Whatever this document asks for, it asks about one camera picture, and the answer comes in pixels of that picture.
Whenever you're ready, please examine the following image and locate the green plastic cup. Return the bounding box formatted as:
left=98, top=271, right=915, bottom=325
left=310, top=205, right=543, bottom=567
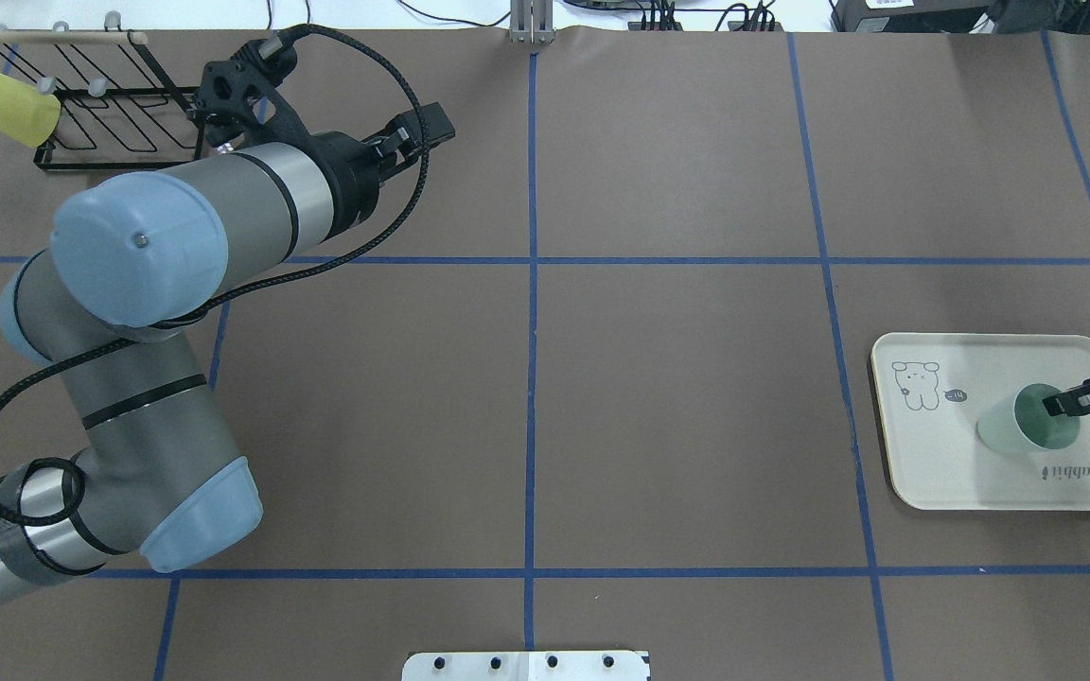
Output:
left=974, top=384, right=1081, bottom=454

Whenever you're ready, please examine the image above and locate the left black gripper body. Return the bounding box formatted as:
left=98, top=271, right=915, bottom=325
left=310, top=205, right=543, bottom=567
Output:
left=314, top=132, right=395, bottom=238

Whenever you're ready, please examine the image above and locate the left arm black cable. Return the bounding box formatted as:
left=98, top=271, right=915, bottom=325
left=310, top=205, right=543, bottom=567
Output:
left=0, top=23, right=432, bottom=576

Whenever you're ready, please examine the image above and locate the yellow plastic cup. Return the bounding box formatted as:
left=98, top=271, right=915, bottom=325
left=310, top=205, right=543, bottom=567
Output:
left=0, top=73, right=62, bottom=149

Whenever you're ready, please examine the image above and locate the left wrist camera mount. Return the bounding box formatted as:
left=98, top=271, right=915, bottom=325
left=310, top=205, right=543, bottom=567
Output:
left=187, top=36, right=312, bottom=151

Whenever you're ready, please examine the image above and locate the white camera pedestal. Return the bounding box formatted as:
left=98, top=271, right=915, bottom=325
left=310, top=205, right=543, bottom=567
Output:
left=401, top=650, right=652, bottom=680

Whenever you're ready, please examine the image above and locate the aluminium frame post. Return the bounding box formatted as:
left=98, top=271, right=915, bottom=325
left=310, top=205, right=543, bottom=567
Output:
left=507, top=0, right=556, bottom=44

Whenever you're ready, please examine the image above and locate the black wire cup rack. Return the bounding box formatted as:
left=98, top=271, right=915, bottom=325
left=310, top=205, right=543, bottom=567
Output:
left=0, top=12, right=206, bottom=172

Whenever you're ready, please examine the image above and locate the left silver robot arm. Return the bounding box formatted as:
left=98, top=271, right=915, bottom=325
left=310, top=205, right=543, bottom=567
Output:
left=0, top=102, right=455, bottom=604

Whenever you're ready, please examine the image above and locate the cream rabbit tray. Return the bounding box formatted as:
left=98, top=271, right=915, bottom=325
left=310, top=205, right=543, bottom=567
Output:
left=870, top=332, right=1090, bottom=512

